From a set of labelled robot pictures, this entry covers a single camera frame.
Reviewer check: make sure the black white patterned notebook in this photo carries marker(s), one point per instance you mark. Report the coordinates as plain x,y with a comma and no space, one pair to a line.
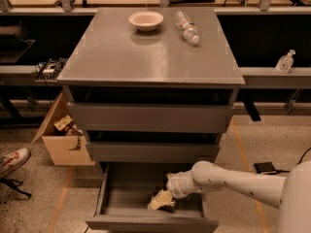
50,70

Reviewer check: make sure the grey open bottom drawer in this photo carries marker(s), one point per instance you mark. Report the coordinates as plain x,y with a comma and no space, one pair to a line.
126,191

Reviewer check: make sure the black tripod leg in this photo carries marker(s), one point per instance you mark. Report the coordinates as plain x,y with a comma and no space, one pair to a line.
14,184

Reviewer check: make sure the grey drawer cabinet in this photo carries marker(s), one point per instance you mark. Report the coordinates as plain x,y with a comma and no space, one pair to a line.
114,63

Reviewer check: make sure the hand sanitizer pump bottle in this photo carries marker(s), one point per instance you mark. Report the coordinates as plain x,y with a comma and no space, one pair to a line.
285,63

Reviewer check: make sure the white paper bowl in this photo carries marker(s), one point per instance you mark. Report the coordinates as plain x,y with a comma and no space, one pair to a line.
146,21

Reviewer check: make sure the grey top drawer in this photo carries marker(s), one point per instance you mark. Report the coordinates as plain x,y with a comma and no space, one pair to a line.
151,118

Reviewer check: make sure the clear plastic water bottle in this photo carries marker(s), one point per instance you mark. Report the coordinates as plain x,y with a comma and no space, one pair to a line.
187,28

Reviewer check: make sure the white red sneaker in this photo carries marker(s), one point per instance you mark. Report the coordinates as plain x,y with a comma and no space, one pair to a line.
12,160

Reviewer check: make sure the cardboard box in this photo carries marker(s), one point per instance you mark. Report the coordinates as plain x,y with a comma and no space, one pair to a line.
65,149

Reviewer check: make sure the black foot pedal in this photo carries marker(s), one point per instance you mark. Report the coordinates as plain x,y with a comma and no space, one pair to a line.
265,168

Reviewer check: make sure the grey middle drawer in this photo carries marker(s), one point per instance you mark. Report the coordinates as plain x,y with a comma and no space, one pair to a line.
151,153

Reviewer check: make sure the snack package in box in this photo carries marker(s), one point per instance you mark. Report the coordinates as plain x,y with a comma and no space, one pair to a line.
67,127

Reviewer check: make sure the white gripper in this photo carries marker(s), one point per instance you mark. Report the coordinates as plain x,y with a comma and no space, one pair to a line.
177,185

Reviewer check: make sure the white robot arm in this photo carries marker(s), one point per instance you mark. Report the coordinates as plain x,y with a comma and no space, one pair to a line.
291,195

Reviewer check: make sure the orange soda can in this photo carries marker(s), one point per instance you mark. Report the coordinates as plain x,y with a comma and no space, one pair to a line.
168,205

